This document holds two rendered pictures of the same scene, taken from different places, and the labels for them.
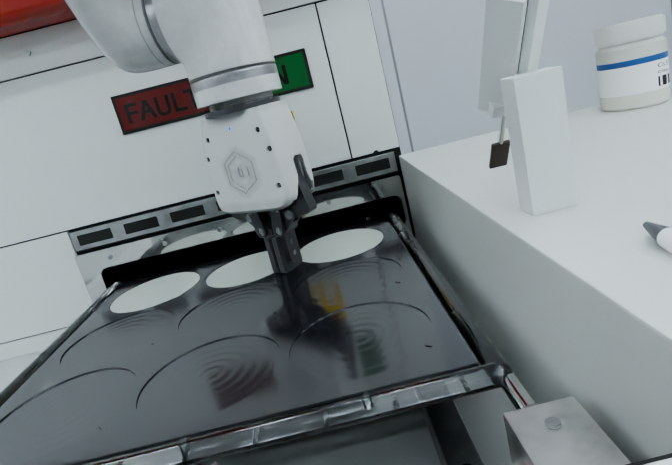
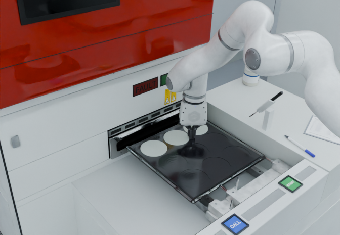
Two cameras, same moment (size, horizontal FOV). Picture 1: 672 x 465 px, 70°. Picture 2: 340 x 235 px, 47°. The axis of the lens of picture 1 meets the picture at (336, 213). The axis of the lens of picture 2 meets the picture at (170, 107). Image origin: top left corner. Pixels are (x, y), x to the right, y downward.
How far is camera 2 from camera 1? 1.26 m
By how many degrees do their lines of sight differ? 42
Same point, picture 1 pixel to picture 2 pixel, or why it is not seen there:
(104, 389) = (195, 173)
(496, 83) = (262, 108)
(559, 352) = (272, 152)
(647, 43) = not seen: hidden behind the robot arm
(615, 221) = (279, 133)
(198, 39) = (199, 89)
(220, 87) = (200, 99)
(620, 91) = (250, 82)
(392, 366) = (248, 158)
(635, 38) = not seen: hidden behind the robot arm
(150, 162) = (137, 104)
